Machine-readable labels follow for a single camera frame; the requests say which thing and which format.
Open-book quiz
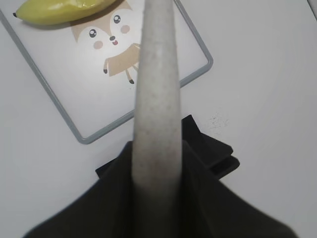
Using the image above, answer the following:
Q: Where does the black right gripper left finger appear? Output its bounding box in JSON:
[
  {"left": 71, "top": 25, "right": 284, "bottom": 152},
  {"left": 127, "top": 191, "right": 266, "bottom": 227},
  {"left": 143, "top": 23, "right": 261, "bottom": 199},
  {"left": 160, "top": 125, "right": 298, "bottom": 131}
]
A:
[{"left": 26, "top": 141, "right": 159, "bottom": 238}]

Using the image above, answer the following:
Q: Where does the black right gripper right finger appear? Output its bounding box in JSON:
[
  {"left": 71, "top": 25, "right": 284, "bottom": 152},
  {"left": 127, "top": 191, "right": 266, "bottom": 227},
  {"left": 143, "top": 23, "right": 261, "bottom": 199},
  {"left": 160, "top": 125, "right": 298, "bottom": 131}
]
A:
[{"left": 158, "top": 142, "right": 296, "bottom": 238}]

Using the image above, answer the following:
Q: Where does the white-handled kitchen knife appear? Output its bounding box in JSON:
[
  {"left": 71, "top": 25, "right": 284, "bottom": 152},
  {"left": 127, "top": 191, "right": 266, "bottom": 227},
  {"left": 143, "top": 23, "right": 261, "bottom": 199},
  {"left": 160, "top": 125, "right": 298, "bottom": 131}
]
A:
[{"left": 132, "top": 0, "right": 181, "bottom": 197}]

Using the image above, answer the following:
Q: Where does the yellow plastic banana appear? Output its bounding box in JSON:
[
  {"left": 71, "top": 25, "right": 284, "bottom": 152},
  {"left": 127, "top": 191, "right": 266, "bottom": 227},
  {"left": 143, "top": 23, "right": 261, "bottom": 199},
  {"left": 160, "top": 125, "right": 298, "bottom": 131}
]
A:
[{"left": 13, "top": 0, "right": 115, "bottom": 25}]

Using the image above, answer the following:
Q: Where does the black knife stand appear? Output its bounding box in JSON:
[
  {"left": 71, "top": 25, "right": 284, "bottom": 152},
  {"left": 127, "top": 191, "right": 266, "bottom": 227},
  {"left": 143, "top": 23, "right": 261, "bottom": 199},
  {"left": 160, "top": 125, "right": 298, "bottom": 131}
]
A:
[{"left": 95, "top": 114, "right": 241, "bottom": 181}]

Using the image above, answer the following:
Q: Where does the white deer cutting board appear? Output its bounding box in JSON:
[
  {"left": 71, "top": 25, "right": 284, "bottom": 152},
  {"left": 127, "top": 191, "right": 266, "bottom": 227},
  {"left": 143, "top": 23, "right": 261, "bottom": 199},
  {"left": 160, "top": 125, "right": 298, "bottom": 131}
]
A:
[{"left": 0, "top": 0, "right": 214, "bottom": 145}]

